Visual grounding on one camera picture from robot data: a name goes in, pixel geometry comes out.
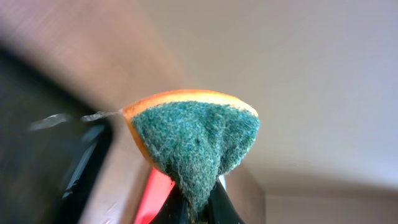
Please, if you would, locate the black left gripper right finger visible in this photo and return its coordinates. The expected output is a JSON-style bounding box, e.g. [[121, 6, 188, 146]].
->
[[208, 180, 244, 224]]

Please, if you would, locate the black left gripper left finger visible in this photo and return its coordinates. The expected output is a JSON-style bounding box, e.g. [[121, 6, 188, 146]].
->
[[150, 185, 189, 224]]

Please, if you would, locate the orange green scrub sponge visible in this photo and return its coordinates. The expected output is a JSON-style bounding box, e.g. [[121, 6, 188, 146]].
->
[[122, 90, 261, 214]]

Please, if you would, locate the red plastic tray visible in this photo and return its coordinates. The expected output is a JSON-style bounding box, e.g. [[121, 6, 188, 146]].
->
[[132, 168, 175, 224]]

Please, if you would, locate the black water tray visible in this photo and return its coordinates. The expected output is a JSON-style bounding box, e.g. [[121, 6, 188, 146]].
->
[[1, 49, 113, 223]]

